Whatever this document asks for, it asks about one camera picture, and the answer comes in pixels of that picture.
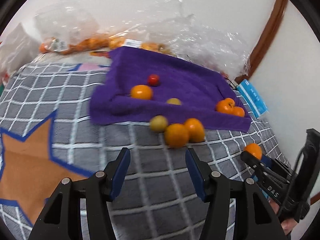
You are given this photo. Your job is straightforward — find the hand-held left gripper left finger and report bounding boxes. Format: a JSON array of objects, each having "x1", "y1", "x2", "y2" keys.
[{"x1": 28, "y1": 147, "x2": 131, "y2": 240}]

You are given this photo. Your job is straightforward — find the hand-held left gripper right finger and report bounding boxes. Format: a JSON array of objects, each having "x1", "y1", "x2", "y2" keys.
[{"x1": 185, "y1": 147, "x2": 288, "y2": 240}]

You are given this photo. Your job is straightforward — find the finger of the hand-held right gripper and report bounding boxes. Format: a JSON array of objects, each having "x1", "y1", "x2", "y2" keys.
[
  {"x1": 240, "y1": 151, "x2": 272, "y2": 183},
  {"x1": 261, "y1": 155, "x2": 292, "y2": 178}
]

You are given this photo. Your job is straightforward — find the medium orange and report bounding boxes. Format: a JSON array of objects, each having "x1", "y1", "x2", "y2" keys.
[{"x1": 130, "y1": 85, "x2": 153, "y2": 100}]

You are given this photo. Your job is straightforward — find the purple towel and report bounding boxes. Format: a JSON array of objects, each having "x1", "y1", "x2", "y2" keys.
[{"x1": 89, "y1": 46, "x2": 252, "y2": 133}]

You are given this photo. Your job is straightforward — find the person's right hand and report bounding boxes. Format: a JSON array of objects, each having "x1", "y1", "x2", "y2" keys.
[{"x1": 271, "y1": 200, "x2": 298, "y2": 238}]

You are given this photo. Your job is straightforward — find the small oval orange tangerine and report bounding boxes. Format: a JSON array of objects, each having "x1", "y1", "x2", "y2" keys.
[{"x1": 184, "y1": 118, "x2": 206, "y2": 143}]

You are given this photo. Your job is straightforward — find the blue tissue pack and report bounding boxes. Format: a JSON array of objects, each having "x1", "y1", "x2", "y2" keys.
[{"x1": 236, "y1": 79, "x2": 268, "y2": 117}]

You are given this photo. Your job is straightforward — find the red cherry tomato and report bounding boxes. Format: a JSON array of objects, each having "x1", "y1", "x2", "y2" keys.
[{"x1": 147, "y1": 74, "x2": 160, "y2": 87}]

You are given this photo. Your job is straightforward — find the grey checked blanket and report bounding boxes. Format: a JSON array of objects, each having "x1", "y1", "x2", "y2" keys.
[{"x1": 0, "y1": 60, "x2": 293, "y2": 240}]

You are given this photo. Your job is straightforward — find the clear bag of yellow fruit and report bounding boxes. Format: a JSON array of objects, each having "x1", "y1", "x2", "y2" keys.
[{"x1": 109, "y1": 34, "x2": 168, "y2": 55}]

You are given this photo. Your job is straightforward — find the clear bag of oranges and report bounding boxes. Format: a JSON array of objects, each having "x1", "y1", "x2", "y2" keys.
[{"x1": 34, "y1": 5, "x2": 110, "y2": 55}]

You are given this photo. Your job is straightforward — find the large clear plastic bag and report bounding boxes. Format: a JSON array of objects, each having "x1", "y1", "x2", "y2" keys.
[{"x1": 140, "y1": 0, "x2": 250, "y2": 79}]

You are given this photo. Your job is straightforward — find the white plastic bag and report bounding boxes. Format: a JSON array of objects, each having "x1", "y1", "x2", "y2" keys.
[{"x1": 0, "y1": 22, "x2": 40, "y2": 73}]

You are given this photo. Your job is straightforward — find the black cable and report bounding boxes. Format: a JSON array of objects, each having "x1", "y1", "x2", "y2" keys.
[{"x1": 279, "y1": 145, "x2": 307, "y2": 217}]

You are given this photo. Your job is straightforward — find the brown wooden door frame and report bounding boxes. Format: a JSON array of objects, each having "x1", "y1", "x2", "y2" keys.
[{"x1": 240, "y1": 0, "x2": 289, "y2": 80}]

